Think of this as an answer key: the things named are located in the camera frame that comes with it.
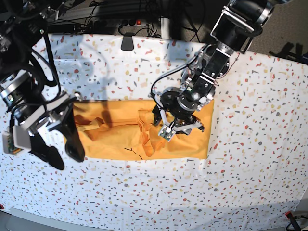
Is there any yellow T-shirt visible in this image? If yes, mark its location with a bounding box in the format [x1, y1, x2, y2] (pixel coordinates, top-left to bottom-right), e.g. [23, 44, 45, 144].
[73, 101, 214, 160]

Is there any red-handled clamp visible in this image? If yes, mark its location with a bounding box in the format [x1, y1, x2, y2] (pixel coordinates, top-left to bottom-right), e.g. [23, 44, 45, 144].
[285, 211, 305, 231]

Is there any terrazzo pattern tablecloth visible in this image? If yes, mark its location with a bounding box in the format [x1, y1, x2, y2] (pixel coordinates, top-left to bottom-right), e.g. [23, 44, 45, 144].
[0, 35, 308, 231]

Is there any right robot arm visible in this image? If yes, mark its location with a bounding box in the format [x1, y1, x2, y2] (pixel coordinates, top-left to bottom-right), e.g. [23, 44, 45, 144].
[0, 0, 85, 170]

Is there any aluminium frame post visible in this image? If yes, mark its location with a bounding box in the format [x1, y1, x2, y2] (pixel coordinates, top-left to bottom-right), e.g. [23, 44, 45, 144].
[160, 16, 172, 39]

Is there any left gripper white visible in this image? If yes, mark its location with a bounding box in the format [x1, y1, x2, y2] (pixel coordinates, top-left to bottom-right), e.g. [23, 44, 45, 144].
[149, 88, 205, 141]

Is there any black table clamp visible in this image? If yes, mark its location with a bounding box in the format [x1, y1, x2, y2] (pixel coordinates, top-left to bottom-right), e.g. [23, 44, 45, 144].
[121, 32, 134, 51]

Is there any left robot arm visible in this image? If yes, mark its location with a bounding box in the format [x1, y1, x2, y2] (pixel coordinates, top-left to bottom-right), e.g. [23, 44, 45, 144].
[149, 0, 287, 141]

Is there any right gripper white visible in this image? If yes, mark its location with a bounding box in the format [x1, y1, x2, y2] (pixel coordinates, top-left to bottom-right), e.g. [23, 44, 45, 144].
[2, 91, 85, 170]

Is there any black power strip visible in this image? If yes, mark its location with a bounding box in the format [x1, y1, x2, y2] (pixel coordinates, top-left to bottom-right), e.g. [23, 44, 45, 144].
[89, 19, 147, 27]

